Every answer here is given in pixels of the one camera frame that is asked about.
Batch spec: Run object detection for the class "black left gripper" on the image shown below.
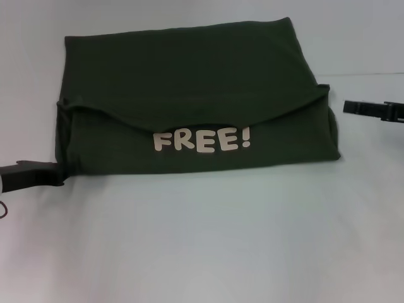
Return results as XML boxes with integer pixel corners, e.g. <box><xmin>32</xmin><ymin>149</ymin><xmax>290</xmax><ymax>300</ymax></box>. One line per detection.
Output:
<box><xmin>0</xmin><ymin>160</ymin><xmax>68</xmax><ymax>194</ymax></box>

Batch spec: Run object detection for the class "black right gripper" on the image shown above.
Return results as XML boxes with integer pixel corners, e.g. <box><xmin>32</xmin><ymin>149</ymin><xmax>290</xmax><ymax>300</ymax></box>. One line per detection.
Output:
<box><xmin>343</xmin><ymin>99</ymin><xmax>404</xmax><ymax>123</ymax></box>

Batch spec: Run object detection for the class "dark green t-shirt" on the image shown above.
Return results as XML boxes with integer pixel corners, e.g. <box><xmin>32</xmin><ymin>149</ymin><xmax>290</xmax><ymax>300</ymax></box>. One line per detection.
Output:
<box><xmin>54</xmin><ymin>16</ymin><xmax>342</xmax><ymax>178</ymax></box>

